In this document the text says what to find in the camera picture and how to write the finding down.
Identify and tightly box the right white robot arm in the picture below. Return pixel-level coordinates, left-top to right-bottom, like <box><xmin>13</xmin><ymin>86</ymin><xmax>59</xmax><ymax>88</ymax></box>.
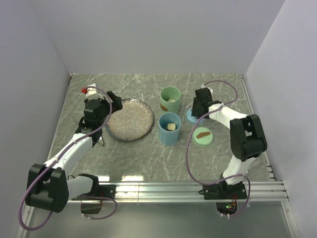
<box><xmin>191</xmin><ymin>88</ymin><xmax>267</xmax><ymax>198</ymax></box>

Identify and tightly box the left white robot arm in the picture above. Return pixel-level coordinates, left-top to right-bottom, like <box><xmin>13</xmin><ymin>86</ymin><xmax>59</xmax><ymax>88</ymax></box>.
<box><xmin>25</xmin><ymin>89</ymin><xmax>123</xmax><ymax>213</ymax></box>

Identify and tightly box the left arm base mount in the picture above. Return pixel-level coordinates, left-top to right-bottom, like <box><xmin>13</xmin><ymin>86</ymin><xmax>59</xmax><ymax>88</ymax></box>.
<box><xmin>67</xmin><ymin>174</ymin><xmax>118</xmax><ymax>220</ymax></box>

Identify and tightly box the green cylindrical container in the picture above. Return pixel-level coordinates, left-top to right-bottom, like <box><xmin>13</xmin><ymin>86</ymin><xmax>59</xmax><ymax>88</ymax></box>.
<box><xmin>160</xmin><ymin>86</ymin><xmax>181</xmax><ymax>115</ymax></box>

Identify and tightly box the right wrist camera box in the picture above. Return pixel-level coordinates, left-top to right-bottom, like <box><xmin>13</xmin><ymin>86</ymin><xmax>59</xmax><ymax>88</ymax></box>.
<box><xmin>201</xmin><ymin>84</ymin><xmax>213</xmax><ymax>92</ymax></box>

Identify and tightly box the speckled ceramic plate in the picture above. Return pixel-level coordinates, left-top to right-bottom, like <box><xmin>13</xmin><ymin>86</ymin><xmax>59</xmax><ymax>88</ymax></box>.
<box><xmin>105</xmin><ymin>99</ymin><xmax>154</xmax><ymax>141</ymax></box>

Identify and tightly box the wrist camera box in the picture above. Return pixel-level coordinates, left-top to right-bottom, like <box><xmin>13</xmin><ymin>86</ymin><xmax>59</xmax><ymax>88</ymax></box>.
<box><xmin>81</xmin><ymin>83</ymin><xmax>100</xmax><ymax>100</ymax></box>
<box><xmin>201</xmin><ymin>84</ymin><xmax>213</xmax><ymax>92</ymax></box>

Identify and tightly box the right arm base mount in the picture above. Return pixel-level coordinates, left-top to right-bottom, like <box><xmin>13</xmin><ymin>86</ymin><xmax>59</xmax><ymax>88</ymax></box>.
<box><xmin>198</xmin><ymin>173</ymin><xmax>248</xmax><ymax>214</ymax></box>

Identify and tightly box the blue lid brown handle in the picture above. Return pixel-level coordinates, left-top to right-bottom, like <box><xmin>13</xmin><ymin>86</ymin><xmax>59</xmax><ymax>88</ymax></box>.
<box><xmin>186</xmin><ymin>109</ymin><xmax>198</xmax><ymax>124</ymax></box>

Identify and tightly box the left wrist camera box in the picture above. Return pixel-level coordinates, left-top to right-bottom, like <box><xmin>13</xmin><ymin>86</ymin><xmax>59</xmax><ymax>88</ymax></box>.
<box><xmin>81</xmin><ymin>83</ymin><xmax>100</xmax><ymax>100</ymax></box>

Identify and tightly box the aluminium front rail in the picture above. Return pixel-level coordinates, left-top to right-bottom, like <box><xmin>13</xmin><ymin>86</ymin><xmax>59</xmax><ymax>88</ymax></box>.
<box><xmin>27</xmin><ymin>179</ymin><xmax>288</xmax><ymax>204</ymax></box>

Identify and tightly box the blue cylindrical container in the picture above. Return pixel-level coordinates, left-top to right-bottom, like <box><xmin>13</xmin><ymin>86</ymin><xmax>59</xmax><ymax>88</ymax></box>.
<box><xmin>158</xmin><ymin>113</ymin><xmax>181</xmax><ymax>146</ymax></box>

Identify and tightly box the green lid brown handle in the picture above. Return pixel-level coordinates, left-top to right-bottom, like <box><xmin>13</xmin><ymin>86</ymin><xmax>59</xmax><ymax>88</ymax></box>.
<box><xmin>192</xmin><ymin>127</ymin><xmax>213</xmax><ymax>147</ymax></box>

